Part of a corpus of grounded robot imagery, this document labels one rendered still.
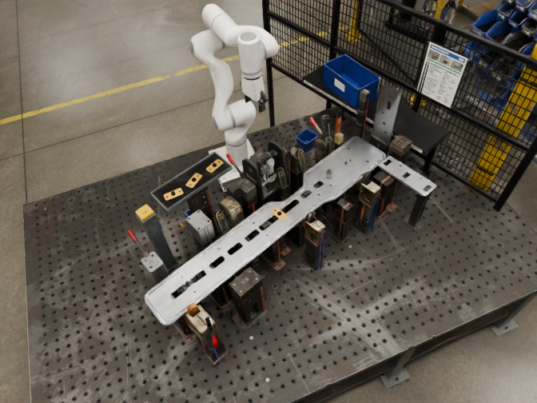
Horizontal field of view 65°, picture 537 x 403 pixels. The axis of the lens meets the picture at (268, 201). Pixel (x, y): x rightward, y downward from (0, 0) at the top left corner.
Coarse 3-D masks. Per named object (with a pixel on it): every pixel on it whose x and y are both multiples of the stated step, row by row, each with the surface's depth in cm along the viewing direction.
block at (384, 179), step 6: (378, 174) 214; (384, 174) 214; (372, 180) 216; (378, 180) 212; (384, 180) 212; (390, 180) 211; (384, 186) 211; (390, 186) 213; (384, 192) 213; (390, 192) 218; (384, 198) 221; (384, 204) 226; (378, 210) 227; (384, 210) 232; (378, 216) 230
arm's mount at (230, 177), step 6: (210, 150) 255; (216, 150) 255; (222, 150) 255; (252, 150) 255; (222, 156) 253; (228, 174) 245; (234, 174) 245; (222, 180) 243; (228, 180) 243; (234, 180) 245; (222, 186) 250
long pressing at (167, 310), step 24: (360, 144) 225; (312, 168) 216; (336, 168) 216; (360, 168) 215; (312, 192) 207; (336, 192) 206; (264, 216) 199; (288, 216) 199; (240, 240) 192; (264, 240) 191; (192, 264) 186; (240, 264) 184; (168, 288) 179; (192, 288) 178; (216, 288) 178; (168, 312) 172
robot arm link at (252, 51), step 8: (248, 32) 158; (240, 40) 155; (248, 40) 154; (256, 40) 155; (240, 48) 157; (248, 48) 155; (256, 48) 156; (264, 48) 159; (240, 56) 160; (248, 56) 158; (256, 56) 159; (264, 56) 161; (248, 64) 161; (256, 64) 161; (248, 72) 163; (256, 72) 164
